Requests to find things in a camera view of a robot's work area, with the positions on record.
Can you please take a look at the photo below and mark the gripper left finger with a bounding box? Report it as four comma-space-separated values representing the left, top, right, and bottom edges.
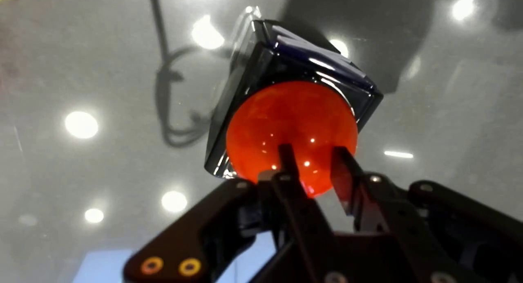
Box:
123, 144, 336, 283

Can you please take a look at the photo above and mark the orange button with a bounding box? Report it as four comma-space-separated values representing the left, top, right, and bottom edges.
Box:
204, 18, 384, 199

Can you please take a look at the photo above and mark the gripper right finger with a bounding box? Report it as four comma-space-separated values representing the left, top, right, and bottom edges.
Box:
330, 146, 523, 283

